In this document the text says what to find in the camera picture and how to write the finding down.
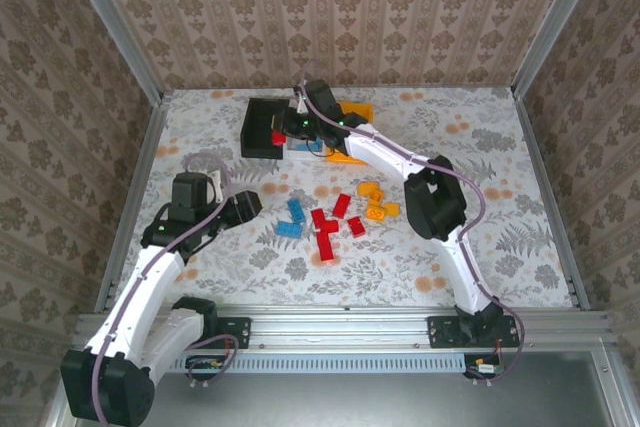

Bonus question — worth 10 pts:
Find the long red lego brick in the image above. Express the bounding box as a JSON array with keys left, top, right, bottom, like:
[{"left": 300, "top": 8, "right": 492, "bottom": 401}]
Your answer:
[{"left": 316, "top": 235, "right": 338, "bottom": 264}]

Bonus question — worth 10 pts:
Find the white plastic bin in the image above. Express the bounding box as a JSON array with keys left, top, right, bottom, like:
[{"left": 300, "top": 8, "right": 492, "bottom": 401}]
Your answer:
[{"left": 285, "top": 132, "right": 335, "bottom": 163}]

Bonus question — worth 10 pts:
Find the black plastic bin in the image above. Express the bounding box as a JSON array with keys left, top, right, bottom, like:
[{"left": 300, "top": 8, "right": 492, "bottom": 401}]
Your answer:
[{"left": 239, "top": 97, "right": 291, "bottom": 160}]

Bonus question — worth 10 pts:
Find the orange plastic bin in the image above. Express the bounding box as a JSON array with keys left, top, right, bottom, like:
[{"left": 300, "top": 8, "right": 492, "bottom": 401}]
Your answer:
[{"left": 324, "top": 100, "right": 375, "bottom": 165}]

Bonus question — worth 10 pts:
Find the small electronics board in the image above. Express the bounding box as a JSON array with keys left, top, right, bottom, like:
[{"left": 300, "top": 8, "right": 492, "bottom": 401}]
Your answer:
[
  {"left": 185, "top": 354, "right": 226, "bottom": 382},
  {"left": 464, "top": 354, "right": 506, "bottom": 381}
]

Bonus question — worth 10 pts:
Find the grey metal panel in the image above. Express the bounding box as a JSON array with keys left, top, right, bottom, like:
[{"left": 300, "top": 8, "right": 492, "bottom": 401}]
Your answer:
[{"left": 74, "top": 352, "right": 616, "bottom": 427}]

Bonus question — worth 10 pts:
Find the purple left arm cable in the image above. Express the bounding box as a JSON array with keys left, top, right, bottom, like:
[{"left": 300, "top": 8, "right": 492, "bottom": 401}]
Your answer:
[{"left": 92, "top": 152, "right": 240, "bottom": 426}]

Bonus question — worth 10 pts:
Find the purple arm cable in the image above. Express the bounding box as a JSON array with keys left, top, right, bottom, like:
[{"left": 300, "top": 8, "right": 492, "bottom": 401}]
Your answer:
[
  {"left": 92, "top": 152, "right": 240, "bottom": 426},
  {"left": 299, "top": 60, "right": 526, "bottom": 388}
]

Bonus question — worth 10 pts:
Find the aluminium table side rail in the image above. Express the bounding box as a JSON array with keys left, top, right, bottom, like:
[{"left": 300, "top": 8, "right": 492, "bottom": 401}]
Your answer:
[
  {"left": 512, "top": 89, "right": 591, "bottom": 311},
  {"left": 93, "top": 94, "right": 174, "bottom": 313}
]

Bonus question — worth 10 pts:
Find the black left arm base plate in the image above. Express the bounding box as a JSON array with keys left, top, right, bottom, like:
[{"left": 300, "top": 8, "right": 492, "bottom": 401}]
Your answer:
[{"left": 212, "top": 316, "right": 251, "bottom": 350}]

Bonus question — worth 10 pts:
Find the aluminium mounting rail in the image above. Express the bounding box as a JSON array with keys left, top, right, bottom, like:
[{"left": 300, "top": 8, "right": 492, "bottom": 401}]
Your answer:
[{"left": 74, "top": 304, "right": 614, "bottom": 351}]

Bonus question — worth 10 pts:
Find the grey slotted cable duct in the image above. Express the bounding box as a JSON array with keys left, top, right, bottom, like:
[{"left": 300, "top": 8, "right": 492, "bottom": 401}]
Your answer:
[{"left": 167, "top": 352, "right": 469, "bottom": 374}]

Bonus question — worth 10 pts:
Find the aluminium frame post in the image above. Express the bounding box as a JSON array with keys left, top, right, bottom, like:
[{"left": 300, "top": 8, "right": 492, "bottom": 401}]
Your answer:
[
  {"left": 510, "top": 0, "right": 609, "bottom": 98},
  {"left": 58, "top": 0, "right": 166, "bottom": 104}
]

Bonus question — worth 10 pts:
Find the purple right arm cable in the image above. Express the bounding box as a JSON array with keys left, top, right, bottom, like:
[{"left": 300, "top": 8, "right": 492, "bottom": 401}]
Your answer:
[{"left": 299, "top": 60, "right": 526, "bottom": 388}]

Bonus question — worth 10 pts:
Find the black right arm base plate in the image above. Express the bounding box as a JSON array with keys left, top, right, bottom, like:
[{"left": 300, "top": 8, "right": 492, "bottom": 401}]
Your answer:
[{"left": 427, "top": 315, "right": 520, "bottom": 350}]

